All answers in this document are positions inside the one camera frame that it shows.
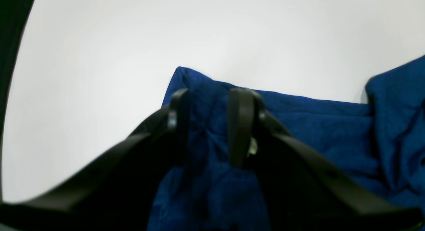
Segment blue long-sleeve shirt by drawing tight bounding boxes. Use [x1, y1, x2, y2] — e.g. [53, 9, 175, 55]
[147, 57, 425, 231]

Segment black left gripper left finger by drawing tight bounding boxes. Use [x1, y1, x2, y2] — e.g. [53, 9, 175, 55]
[1, 88, 190, 231]

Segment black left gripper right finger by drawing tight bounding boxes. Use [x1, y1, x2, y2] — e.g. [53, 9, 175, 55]
[227, 88, 424, 231]

